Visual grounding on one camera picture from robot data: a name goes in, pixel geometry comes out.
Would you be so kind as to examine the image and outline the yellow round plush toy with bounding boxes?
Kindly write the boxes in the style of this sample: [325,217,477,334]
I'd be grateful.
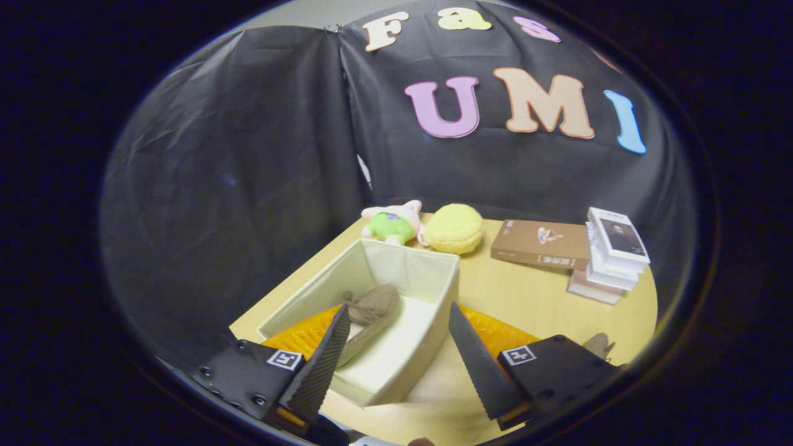
[424,203,484,255]

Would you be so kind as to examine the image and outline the pale pink book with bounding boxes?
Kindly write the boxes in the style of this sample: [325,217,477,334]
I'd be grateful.
[566,269,626,306]

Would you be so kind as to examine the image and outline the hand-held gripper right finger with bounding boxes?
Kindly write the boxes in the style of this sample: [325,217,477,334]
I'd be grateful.
[447,302,622,432]

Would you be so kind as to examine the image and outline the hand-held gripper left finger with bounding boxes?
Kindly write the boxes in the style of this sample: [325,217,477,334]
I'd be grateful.
[191,302,351,437]

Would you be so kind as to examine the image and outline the plain white book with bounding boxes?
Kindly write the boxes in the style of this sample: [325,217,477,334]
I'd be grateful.
[584,223,642,292]

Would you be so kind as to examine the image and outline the black backdrop cloth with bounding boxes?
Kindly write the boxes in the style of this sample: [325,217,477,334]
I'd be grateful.
[99,0,699,372]

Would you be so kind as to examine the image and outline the pink and green plush toy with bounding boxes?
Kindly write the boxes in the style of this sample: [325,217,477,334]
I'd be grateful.
[361,199,428,247]

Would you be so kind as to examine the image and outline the white portrait cover book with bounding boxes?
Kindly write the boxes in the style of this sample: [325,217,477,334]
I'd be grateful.
[587,207,651,266]

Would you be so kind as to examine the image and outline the beige fabric storage box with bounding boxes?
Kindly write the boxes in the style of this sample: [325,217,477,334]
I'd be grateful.
[257,238,461,408]

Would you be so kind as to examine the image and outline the brown book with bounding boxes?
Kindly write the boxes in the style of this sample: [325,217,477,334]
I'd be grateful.
[491,219,591,271]

